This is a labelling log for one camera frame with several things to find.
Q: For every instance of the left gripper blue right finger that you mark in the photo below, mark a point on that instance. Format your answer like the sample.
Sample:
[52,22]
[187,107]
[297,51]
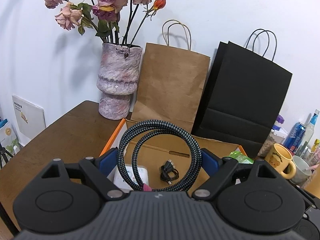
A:
[220,172]

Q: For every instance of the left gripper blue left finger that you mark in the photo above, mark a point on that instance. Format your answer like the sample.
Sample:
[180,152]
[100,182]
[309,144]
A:
[96,172]

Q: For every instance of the clear jar with white beads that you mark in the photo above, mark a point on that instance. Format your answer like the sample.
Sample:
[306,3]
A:
[123,185]

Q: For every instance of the green transparent bottle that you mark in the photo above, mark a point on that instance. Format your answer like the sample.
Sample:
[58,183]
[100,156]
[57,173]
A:
[241,158]

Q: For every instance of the yellow bear mug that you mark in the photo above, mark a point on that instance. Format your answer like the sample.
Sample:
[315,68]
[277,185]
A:
[281,160]

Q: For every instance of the clear food container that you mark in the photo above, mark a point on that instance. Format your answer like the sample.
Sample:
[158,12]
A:
[275,136]

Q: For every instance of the black paper bag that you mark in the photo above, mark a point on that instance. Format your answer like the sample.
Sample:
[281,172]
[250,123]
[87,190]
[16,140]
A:
[242,98]

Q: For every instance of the purple white object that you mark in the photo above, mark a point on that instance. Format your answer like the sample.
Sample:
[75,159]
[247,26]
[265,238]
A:
[279,120]

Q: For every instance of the blue drink can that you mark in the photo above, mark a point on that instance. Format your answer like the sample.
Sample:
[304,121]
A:
[293,139]

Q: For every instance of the brown paper bag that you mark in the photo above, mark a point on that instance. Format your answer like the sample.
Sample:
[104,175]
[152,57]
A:
[171,83]

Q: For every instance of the pink textured vase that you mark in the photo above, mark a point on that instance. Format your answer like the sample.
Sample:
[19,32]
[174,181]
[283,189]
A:
[118,77]

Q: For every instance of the dried pink roses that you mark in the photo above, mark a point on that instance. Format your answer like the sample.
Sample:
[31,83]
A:
[111,19]

